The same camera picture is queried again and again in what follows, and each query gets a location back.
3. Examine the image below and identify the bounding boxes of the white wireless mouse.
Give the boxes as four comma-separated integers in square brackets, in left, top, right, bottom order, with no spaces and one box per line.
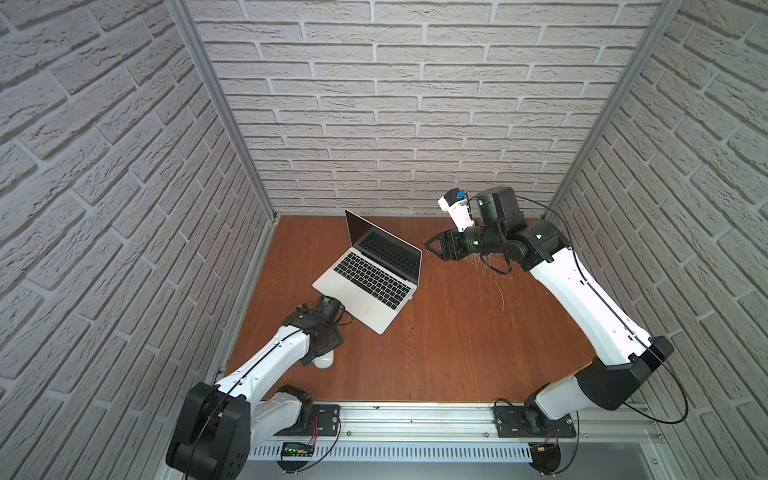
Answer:
[312,351,335,370]

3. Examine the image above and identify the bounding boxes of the silver laptop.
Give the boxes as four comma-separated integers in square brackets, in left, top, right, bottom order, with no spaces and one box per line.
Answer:
[312,210,423,335]

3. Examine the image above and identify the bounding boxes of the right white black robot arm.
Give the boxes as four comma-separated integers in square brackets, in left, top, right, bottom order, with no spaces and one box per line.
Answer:
[425,220,674,435]

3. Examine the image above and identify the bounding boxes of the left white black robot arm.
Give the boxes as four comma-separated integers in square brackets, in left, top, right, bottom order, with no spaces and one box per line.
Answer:
[165,296,345,479]

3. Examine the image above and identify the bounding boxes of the left green circuit board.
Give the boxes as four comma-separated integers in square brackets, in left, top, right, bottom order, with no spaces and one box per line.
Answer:
[280,442,315,458]

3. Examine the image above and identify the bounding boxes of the right round black controller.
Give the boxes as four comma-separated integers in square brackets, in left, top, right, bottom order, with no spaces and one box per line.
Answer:
[529,443,562,476]

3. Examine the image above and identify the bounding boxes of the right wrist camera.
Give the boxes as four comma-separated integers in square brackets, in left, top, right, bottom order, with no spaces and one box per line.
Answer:
[438,188,475,232]

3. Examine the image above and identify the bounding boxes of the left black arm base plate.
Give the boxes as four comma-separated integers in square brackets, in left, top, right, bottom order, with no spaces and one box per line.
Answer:
[277,404,341,437]

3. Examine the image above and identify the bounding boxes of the aluminium front rail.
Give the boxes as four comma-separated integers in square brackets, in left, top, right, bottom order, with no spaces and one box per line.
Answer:
[239,400,664,445]

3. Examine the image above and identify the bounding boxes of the perforated white cable duct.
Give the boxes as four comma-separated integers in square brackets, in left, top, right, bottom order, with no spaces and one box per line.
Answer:
[249,440,532,463]

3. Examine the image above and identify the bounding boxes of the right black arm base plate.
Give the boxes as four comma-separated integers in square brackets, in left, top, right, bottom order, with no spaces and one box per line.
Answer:
[491,399,577,439]

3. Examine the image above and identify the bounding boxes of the right aluminium corner post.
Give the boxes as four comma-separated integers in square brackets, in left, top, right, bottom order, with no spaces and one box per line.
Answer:
[548,0,684,211]

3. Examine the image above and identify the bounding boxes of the aluminium corner post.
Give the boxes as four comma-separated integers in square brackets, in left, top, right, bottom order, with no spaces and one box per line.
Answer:
[166,0,279,225]
[548,0,684,211]

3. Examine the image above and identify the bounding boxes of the left aluminium corner post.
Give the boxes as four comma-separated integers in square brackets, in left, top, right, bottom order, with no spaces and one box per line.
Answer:
[166,0,279,225]

